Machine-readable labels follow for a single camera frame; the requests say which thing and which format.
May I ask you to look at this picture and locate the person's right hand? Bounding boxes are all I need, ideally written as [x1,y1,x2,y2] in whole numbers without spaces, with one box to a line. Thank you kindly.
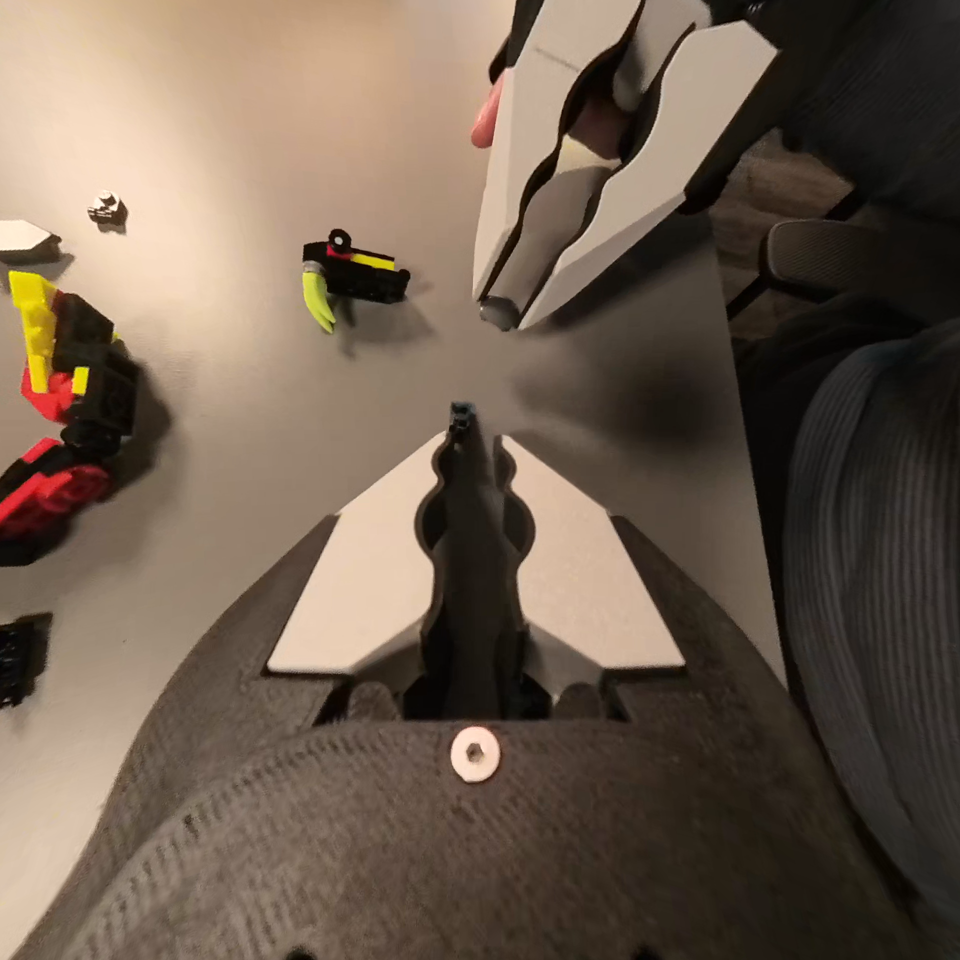
[470,78,504,150]

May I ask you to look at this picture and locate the person's right forearm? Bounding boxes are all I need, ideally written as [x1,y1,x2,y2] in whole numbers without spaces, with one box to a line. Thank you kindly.
[780,0,960,219]

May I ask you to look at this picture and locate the black mesh chair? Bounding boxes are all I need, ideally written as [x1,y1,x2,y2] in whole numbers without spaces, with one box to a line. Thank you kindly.
[723,187,960,320]

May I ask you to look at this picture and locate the black toy brick green claws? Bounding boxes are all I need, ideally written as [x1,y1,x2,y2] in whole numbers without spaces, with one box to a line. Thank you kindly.
[301,228,412,335]

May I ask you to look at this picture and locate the person's grey sweater torso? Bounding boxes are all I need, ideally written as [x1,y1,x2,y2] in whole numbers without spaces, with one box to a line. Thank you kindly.
[783,322,960,931]

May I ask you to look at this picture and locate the black toy brick wedge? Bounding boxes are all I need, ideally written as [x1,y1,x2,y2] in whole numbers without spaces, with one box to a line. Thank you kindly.
[0,219,63,264]

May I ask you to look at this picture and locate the red yellow toy brick arm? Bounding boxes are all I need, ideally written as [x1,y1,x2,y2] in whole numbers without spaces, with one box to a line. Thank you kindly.
[0,270,144,567]

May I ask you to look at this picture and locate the grey black toy brick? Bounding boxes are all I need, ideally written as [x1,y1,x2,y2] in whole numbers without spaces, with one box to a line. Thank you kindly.
[0,612,54,710]

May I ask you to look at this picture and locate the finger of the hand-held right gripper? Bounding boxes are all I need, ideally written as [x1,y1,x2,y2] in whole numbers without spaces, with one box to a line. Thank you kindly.
[501,20,779,333]
[471,0,646,303]

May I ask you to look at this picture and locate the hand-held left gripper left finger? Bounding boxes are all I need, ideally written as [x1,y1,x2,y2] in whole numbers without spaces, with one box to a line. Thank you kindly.
[266,431,459,717]

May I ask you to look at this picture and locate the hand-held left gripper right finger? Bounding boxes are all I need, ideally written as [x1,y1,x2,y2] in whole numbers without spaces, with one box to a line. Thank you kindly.
[491,435,687,717]

